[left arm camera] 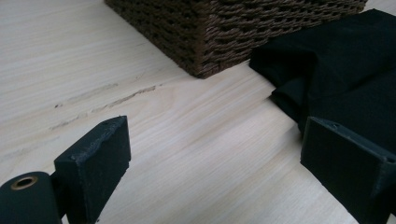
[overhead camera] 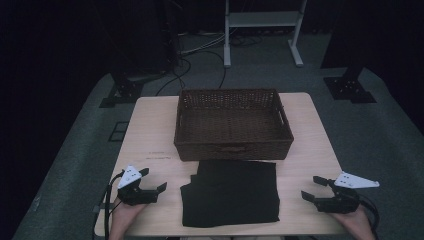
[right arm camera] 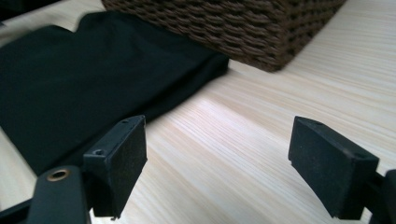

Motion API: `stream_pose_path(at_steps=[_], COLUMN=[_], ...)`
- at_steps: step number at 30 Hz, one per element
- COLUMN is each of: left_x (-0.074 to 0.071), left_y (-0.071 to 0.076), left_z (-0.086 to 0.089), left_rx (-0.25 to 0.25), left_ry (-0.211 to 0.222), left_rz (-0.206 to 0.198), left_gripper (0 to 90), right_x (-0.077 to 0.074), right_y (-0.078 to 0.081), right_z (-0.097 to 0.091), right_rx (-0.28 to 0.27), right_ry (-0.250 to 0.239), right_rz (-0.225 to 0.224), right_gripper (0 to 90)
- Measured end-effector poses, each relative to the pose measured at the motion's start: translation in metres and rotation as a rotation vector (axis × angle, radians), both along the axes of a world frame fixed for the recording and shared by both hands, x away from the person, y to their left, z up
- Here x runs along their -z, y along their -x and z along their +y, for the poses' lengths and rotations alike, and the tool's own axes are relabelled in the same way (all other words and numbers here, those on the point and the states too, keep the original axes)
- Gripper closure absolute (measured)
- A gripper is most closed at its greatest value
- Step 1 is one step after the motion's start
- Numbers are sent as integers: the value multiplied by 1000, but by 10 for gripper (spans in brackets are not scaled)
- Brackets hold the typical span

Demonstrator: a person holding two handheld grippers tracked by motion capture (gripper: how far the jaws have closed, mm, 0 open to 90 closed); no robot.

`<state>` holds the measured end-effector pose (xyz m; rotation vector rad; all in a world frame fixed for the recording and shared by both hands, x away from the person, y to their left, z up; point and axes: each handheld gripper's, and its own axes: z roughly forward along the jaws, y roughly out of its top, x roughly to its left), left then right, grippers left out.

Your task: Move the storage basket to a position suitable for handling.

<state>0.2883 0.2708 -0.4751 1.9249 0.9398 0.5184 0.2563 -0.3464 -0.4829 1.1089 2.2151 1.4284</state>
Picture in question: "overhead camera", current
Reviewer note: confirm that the white metal table frame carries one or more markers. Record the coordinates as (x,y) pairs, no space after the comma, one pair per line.
(263,19)

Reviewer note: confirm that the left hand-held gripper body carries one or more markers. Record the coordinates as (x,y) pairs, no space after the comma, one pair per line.
(133,195)

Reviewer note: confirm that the black stand base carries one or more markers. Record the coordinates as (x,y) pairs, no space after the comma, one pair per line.
(348,88)
(123,91)

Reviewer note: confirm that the brown wicker basket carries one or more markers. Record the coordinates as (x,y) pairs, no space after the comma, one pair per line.
(233,126)

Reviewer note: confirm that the person's left hand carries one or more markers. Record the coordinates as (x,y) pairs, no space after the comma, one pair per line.
(123,215)

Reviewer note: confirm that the person's right hand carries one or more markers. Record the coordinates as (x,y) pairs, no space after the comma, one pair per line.
(356,221)

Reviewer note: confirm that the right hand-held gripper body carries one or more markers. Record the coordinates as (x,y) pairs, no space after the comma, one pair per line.
(340,201)

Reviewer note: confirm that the black cloth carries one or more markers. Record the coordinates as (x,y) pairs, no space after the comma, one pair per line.
(230,196)

